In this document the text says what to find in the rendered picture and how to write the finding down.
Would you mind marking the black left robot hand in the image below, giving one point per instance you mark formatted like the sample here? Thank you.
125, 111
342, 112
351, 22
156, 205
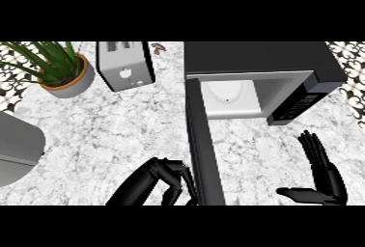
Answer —
143, 183

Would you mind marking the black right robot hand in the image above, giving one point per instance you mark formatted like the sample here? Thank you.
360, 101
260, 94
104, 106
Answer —
329, 180

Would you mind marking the black microwave door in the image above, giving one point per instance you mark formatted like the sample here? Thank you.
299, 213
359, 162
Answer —
203, 144

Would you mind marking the black microwave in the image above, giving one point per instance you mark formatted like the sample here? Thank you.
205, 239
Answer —
267, 77

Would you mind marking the grey rounded appliance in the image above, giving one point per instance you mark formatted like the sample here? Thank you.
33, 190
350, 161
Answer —
17, 148

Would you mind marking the silver toaster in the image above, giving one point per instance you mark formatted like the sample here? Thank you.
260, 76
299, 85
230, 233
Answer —
125, 66

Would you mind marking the green potted plant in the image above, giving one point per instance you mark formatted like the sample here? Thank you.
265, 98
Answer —
57, 67

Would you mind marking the small brown object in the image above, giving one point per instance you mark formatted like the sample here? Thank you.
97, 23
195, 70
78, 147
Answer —
159, 48

